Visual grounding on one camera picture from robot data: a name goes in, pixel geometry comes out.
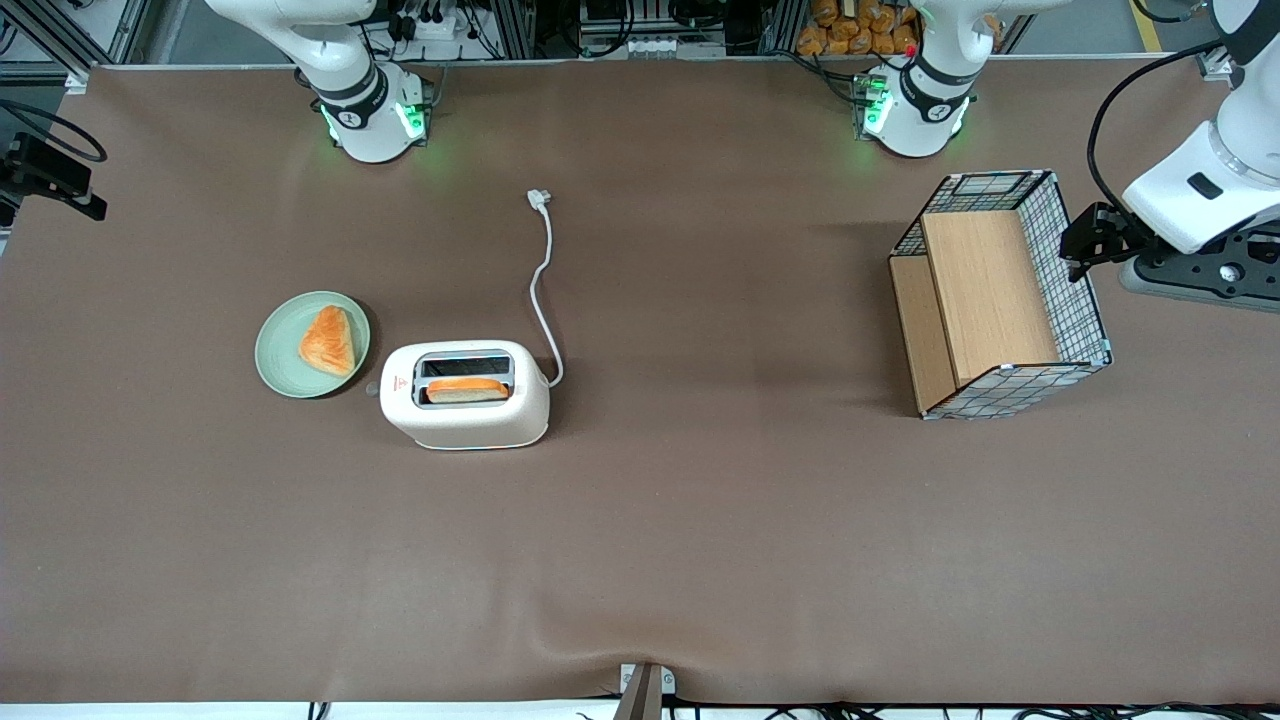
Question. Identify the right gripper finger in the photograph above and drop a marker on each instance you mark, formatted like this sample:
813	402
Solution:
85	207

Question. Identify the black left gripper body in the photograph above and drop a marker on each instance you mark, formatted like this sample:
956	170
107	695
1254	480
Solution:
1108	233

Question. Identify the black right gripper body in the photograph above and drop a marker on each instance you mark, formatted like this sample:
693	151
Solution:
40	170

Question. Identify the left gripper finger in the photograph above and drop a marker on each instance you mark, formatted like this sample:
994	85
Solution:
1075	248
1103	213

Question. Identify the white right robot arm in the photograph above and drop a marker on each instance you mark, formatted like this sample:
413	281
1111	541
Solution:
365	115

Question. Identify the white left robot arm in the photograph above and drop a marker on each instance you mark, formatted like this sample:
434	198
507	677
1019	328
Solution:
1225	170

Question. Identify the white toaster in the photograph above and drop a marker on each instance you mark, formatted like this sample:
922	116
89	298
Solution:
470	420

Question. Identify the green plate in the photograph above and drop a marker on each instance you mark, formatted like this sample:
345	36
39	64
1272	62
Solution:
280	360

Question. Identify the triangular orange bread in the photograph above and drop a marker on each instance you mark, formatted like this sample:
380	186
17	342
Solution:
330	342

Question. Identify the bag of bread rolls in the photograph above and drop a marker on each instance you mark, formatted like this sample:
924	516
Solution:
850	30

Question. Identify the white power strip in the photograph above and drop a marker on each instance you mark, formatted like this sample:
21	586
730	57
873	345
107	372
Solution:
435	25
670	45

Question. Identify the toast slice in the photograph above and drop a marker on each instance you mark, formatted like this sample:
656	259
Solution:
466	390

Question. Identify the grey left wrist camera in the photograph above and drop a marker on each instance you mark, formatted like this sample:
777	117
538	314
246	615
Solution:
1200	280

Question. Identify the aluminium frame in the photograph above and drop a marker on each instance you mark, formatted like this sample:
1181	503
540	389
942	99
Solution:
60	30

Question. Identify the metal bracket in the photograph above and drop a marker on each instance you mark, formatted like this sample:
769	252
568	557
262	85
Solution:
645	690

